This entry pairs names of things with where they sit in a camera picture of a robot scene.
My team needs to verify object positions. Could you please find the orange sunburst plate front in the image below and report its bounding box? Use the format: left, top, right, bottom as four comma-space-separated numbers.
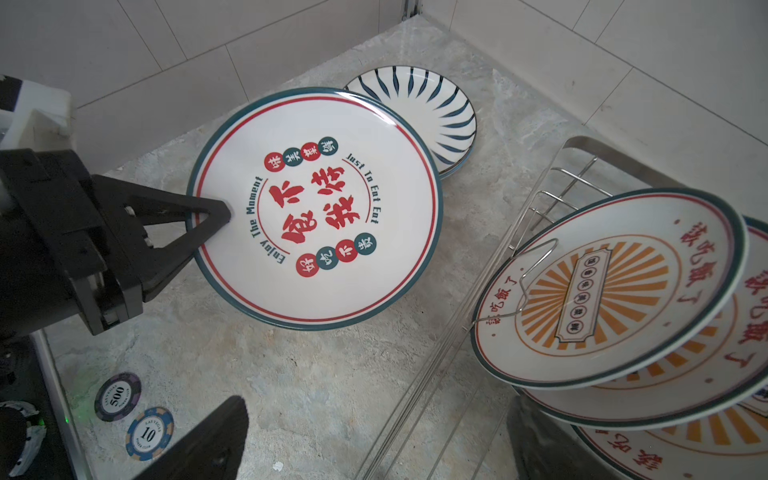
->
472, 188, 749, 390

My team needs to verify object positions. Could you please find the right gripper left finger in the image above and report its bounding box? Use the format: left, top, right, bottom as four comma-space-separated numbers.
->
138, 396, 249, 479

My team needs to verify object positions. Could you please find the blue striped white plate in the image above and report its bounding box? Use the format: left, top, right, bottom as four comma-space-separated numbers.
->
344, 65, 478, 179

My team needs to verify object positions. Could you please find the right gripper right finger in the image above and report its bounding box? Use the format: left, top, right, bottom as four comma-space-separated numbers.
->
506, 394, 624, 480

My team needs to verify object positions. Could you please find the orange sunburst plate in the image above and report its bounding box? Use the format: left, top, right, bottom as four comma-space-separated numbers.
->
472, 188, 749, 390
574, 391, 767, 479
517, 218, 767, 430

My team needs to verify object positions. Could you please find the red text white plate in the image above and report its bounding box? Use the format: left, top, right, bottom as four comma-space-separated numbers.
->
187, 87, 443, 331

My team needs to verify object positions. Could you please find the metal wire dish rack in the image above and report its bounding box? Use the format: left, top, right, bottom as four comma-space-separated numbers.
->
355, 135, 681, 479

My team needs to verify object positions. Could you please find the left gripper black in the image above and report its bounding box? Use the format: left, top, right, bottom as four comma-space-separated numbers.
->
1, 149, 231, 341

